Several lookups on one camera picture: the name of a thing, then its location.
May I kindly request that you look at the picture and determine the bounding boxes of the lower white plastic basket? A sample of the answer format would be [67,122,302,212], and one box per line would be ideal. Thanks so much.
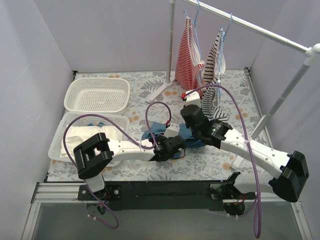
[48,111,130,167]

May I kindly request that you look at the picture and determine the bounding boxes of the blue tank top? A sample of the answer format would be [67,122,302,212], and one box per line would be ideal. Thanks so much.
[141,122,206,159]

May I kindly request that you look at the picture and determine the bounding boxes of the white plastic basket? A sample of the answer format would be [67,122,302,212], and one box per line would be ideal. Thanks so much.
[64,77,131,115]
[48,111,130,167]

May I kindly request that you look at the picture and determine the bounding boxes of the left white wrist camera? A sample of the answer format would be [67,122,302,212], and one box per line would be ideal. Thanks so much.
[164,123,180,138]

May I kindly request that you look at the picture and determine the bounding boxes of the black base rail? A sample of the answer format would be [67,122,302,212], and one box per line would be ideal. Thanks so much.
[77,179,251,212]

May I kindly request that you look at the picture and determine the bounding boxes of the black striped tank top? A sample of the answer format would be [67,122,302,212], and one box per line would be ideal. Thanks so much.
[201,32,228,122]

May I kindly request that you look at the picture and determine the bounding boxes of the red striped tank top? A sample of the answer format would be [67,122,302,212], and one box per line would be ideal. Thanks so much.
[175,16,205,91]

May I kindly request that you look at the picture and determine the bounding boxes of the silver clothes rack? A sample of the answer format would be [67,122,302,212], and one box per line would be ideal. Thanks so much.
[146,0,320,171]

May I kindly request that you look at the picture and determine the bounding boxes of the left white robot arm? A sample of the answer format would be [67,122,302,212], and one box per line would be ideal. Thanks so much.
[73,133,186,200]

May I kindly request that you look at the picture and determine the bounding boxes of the white cloths in basket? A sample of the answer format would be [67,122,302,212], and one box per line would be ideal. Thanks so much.
[65,125,124,160]

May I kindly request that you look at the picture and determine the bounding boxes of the upper white plastic basket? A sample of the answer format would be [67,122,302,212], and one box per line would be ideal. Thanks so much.
[64,77,131,115]

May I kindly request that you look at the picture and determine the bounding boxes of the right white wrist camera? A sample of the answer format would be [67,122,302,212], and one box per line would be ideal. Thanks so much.
[181,90,201,108]

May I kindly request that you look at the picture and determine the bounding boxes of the blue hanger with red top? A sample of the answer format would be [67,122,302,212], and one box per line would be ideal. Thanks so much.
[192,0,202,57]

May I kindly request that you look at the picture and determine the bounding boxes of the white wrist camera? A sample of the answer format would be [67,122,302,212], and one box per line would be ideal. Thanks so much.
[164,123,180,138]
[181,90,201,108]

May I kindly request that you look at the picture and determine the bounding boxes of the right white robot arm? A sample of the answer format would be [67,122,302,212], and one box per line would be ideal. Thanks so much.
[180,104,309,203]

